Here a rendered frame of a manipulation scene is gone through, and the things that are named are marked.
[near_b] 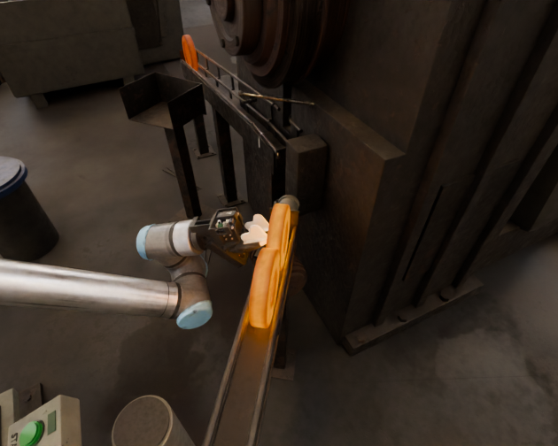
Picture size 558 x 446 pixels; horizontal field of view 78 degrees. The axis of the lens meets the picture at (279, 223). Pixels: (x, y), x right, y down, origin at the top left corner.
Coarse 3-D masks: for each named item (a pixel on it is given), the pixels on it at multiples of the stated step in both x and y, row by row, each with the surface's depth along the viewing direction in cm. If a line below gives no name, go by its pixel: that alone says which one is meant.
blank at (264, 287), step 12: (264, 252) 66; (276, 252) 67; (264, 264) 63; (276, 264) 69; (252, 276) 62; (264, 276) 62; (276, 276) 72; (252, 288) 61; (264, 288) 61; (276, 288) 74; (252, 300) 61; (264, 300) 61; (252, 312) 62; (264, 312) 62; (252, 324) 65; (264, 324) 64
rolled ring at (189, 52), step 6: (186, 36) 183; (186, 42) 183; (192, 42) 182; (186, 48) 193; (192, 48) 182; (186, 54) 195; (192, 54) 183; (186, 60) 197; (192, 60) 185; (192, 66) 188
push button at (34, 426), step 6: (30, 426) 61; (36, 426) 61; (42, 426) 61; (24, 432) 61; (30, 432) 60; (36, 432) 60; (24, 438) 60; (30, 438) 60; (36, 438) 60; (24, 444) 59; (30, 444) 59
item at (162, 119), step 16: (144, 80) 148; (160, 80) 152; (176, 80) 147; (128, 96) 143; (144, 96) 151; (160, 96) 158; (176, 96) 153; (192, 96) 140; (128, 112) 146; (144, 112) 151; (160, 112) 150; (176, 112) 135; (192, 112) 143; (176, 128) 138; (176, 144) 153; (176, 160) 160; (176, 176) 168; (192, 176) 170; (192, 192) 175; (192, 208) 180; (208, 208) 193
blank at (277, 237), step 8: (280, 208) 77; (288, 208) 79; (272, 216) 75; (280, 216) 75; (288, 216) 81; (272, 224) 74; (280, 224) 74; (288, 224) 84; (272, 232) 74; (280, 232) 73; (288, 232) 86; (272, 240) 73; (280, 240) 73; (272, 248) 74; (280, 248) 74; (280, 256) 74; (280, 264) 76
